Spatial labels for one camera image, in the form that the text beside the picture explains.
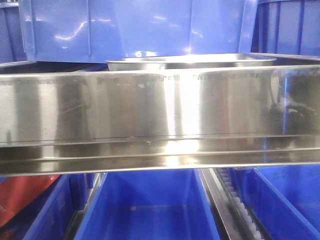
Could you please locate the blue bin upper left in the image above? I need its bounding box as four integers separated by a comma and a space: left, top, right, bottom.
0, 0, 27, 64

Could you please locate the blue bin lower centre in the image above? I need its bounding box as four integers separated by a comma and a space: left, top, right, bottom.
75, 169, 220, 240

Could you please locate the red object in bin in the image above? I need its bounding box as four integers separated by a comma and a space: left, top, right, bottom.
0, 174, 59, 226

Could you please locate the roller track rail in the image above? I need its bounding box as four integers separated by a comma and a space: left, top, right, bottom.
199, 168, 271, 240

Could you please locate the small silver tray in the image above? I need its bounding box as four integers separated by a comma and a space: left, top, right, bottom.
106, 53, 276, 71

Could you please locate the blue bin lower right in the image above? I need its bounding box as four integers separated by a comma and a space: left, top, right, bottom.
228, 165, 320, 240

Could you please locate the blue bin upper right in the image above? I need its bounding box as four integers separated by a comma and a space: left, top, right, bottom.
251, 0, 320, 56

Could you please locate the steel shelf front rail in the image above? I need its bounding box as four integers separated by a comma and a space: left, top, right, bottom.
0, 65, 320, 177

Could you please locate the blue bin above tray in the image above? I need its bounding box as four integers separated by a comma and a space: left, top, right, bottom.
18, 0, 258, 63

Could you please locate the blue bin lower left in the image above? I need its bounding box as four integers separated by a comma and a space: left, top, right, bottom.
0, 173, 94, 240

